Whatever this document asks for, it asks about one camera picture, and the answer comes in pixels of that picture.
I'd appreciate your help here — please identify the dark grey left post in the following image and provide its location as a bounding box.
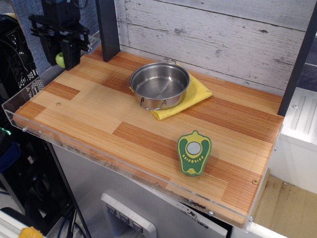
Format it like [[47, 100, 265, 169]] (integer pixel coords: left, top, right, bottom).
[[96, 0, 120, 62]]

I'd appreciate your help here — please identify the black plastic crate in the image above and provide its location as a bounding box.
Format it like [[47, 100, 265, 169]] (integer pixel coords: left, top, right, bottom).
[[0, 13, 38, 89]]

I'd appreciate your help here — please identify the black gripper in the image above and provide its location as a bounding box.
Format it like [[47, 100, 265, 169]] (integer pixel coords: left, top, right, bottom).
[[28, 0, 93, 70]]

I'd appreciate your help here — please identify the green handled grey spatula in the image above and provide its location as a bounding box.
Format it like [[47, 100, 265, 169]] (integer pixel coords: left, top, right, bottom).
[[55, 35, 101, 69]]

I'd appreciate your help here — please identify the white aluminium rail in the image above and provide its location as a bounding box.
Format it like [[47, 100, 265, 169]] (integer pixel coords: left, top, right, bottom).
[[281, 87, 317, 145]]

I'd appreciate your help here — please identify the dark grey post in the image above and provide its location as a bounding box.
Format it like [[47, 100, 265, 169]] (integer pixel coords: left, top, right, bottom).
[[277, 3, 317, 117], [96, 0, 120, 62]]

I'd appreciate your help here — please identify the stainless steel pot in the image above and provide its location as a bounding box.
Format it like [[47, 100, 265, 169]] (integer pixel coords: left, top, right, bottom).
[[130, 61, 191, 110]]

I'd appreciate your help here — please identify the green toy pepper half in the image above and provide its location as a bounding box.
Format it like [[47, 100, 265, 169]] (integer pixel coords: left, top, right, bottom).
[[177, 130, 212, 176]]

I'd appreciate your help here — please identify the clear acrylic table guard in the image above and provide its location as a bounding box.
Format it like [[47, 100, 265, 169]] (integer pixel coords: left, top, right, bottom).
[[3, 48, 283, 237]]

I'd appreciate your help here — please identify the grey button panel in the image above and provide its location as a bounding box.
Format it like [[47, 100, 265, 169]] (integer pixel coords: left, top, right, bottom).
[[101, 192, 158, 238]]

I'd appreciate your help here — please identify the dark grey right post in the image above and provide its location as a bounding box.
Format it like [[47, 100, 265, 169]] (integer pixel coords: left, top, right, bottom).
[[277, 3, 317, 117]]

